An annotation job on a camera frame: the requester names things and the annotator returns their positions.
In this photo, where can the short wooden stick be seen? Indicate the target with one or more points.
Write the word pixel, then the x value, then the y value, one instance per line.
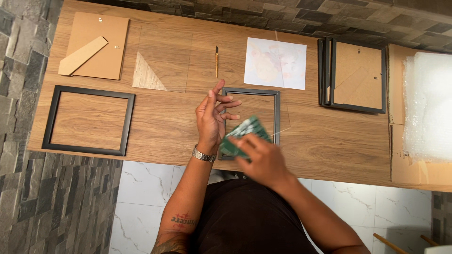
pixel 429 240

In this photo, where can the white object corner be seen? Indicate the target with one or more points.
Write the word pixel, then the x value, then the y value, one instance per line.
pixel 439 249

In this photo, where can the silver metal wristwatch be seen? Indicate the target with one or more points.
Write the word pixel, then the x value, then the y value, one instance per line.
pixel 203 155

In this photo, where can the person's left hand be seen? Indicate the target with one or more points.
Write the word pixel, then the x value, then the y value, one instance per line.
pixel 209 123

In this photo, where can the brown backing board with stand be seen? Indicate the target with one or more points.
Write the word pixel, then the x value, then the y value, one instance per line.
pixel 102 38

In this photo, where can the black picture frame with glass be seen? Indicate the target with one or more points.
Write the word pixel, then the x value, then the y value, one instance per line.
pixel 276 105

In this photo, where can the black picture frames underneath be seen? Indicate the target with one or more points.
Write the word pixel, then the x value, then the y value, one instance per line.
pixel 322 74

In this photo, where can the person's right hand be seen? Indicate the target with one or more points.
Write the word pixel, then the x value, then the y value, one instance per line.
pixel 265 162

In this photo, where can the empty black picture frame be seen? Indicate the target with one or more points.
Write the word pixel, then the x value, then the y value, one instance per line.
pixel 88 91

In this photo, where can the pale printed paper picture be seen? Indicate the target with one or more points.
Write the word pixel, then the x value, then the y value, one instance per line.
pixel 275 63

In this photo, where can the clear bubble wrap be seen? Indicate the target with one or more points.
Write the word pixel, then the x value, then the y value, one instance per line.
pixel 429 105

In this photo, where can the green cleaning cloth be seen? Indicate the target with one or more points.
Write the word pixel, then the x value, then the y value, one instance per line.
pixel 247 128

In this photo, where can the brown cardboard box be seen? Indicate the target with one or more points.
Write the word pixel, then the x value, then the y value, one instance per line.
pixel 397 88

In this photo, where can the person's right fingers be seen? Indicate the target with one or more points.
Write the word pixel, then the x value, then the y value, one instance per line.
pixel 245 144

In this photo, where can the clear glass sheet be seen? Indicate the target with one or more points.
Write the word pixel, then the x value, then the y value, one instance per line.
pixel 166 56

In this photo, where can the long wooden stick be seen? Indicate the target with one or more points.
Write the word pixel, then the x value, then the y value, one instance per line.
pixel 390 244

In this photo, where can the black frame with backing board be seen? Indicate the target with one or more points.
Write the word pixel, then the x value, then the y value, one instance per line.
pixel 356 77

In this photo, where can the person's black shirt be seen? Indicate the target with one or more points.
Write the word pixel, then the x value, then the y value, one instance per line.
pixel 247 218

